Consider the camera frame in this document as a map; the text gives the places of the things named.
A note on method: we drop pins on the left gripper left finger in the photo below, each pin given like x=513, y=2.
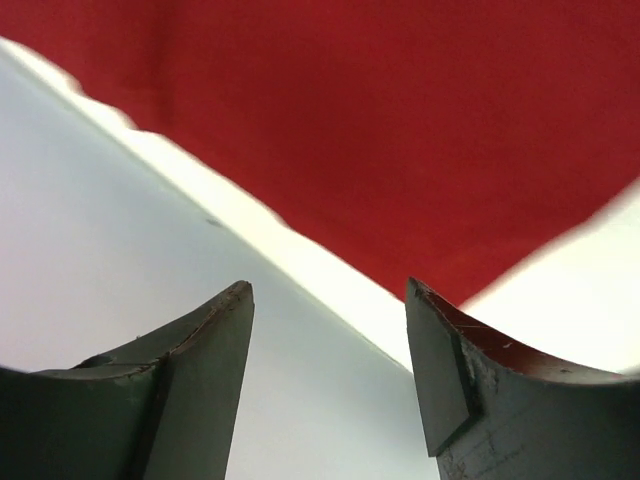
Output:
x=162, y=406

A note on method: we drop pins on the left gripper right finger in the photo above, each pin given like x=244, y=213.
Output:
x=494, y=408

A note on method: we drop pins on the dark red t shirt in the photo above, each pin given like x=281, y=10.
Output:
x=444, y=140

